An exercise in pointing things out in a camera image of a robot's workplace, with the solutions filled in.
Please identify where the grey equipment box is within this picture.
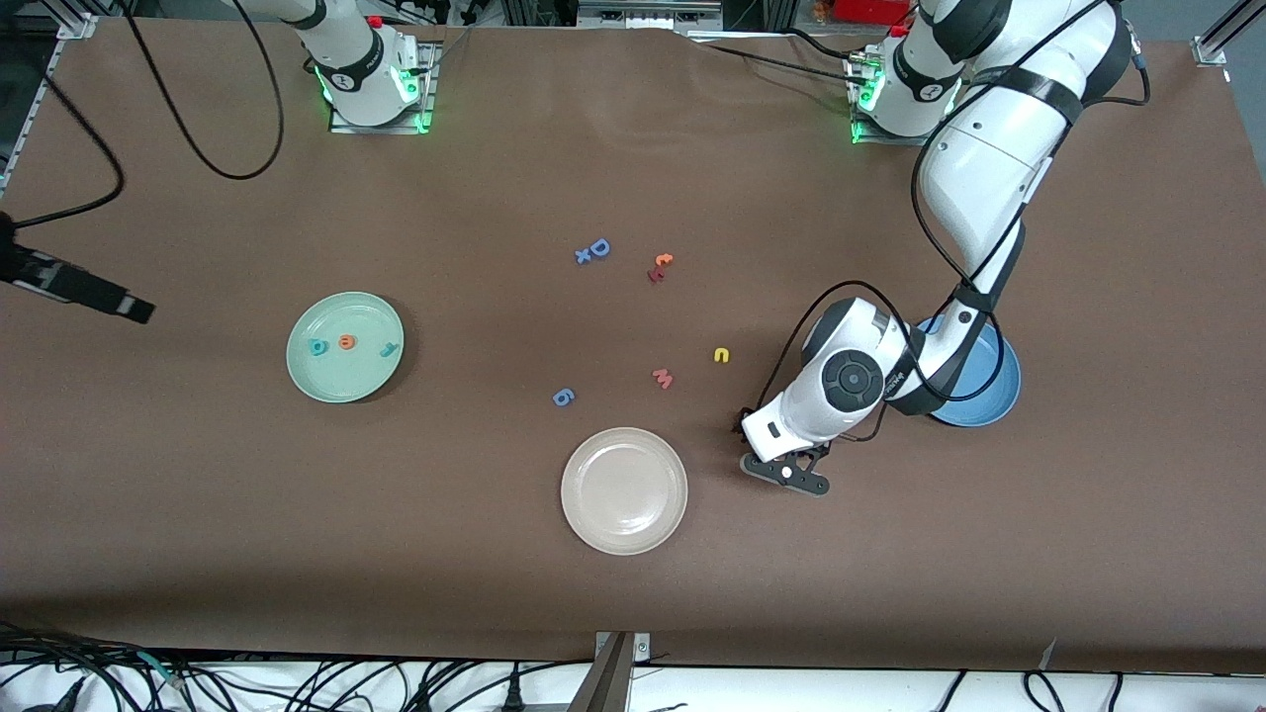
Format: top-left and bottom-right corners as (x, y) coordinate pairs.
(577, 0), (725, 33)

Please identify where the grey metal post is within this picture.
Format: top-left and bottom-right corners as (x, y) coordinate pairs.
(568, 631), (635, 712)

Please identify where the black tabletop cable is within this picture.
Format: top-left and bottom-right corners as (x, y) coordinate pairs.
(704, 42), (861, 85)

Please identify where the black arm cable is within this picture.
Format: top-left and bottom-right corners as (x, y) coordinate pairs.
(0, 0), (288, 230)
(752, 0), (1153, 446)

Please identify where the blue round plate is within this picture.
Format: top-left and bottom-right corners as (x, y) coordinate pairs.
(915, 316), (1022, 428)

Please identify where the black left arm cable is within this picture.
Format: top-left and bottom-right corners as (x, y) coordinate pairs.
(752, 0), (1153, 446)

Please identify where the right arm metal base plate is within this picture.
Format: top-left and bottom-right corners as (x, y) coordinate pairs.
(329, 104), (434, 134)

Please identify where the red box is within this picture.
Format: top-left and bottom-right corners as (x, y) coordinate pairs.
(829, 0), (916, 27)

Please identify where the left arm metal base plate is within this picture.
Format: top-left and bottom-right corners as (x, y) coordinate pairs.
(851, 119), (955, 147)

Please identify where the light green round plate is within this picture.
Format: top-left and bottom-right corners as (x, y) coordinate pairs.
(286, 292), (406, 404)

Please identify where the brown table cover sheet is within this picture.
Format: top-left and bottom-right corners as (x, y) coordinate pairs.
(0, 15), (1266, 675)

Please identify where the aluminium frame extrusion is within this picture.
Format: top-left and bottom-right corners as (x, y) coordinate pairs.
(1202, 0), (1266, 55)

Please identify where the beige round plate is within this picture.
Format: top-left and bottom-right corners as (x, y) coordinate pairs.
(560, 426), (689, 557)

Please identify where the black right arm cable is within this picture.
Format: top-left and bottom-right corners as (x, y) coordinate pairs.
(0, 0), (288, 230)

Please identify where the teal connector cable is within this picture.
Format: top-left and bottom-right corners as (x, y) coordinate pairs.
(136, 651), (189, 690)

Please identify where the aluminium frame rail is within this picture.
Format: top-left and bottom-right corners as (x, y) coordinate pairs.
(0, 40), (62, 194)

